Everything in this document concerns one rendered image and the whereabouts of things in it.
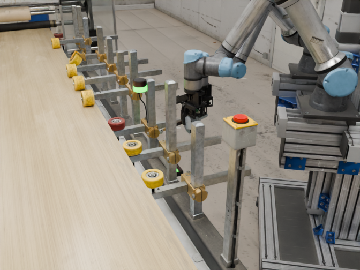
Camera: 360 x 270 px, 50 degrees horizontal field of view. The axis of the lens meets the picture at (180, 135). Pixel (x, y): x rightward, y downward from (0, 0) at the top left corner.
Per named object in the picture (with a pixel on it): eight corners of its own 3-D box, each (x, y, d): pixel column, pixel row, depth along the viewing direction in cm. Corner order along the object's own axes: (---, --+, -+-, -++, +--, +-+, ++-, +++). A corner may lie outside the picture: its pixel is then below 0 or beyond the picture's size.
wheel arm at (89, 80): (160, 73, 235) (160, 67, 233) (162, 74, 232) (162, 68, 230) (77, 83, 217) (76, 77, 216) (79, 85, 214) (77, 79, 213)
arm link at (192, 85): (179, 77, 156) (194, 73, 161) (179, 88, 158) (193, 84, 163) (192, 82, 151) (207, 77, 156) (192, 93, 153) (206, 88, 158)
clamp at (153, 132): (150, 126, 193) (150, 117, 191) (159, 137, 182) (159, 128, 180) (140, 128, 191) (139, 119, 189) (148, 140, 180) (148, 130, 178)
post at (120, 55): (127, 126, 237) (121, 49, 215) (128, 128, 234) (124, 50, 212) (121, 127, 235) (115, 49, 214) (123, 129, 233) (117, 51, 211)
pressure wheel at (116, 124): (124, 136, 189) (122, 114, 183) (128, 143, 182) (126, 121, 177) (107, 139, 186) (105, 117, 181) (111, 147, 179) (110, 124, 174)
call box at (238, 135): (242, 137, 112) (244, 113, 109) (255, 148, 107) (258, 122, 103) (221, 142, 110) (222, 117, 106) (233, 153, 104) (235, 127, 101)
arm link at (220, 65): (234, 53, 155) (208, 51, 157) (231, 60, 145) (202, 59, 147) (233, 72, 158) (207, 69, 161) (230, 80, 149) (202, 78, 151)
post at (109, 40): (116, 108, 256) (110, 35, 234) (118, 110, 253) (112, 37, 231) (111, 109, 255) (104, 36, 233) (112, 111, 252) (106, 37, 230)
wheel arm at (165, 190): (246, 173, 159) (247, 164, 157) (250, 177, 156) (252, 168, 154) (147, 197, 144) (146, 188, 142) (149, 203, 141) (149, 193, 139)
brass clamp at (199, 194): (193, 181, 154) (193, 170, 152) (209, 200, 143) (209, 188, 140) (179, 185, 152) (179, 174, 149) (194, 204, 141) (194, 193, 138)
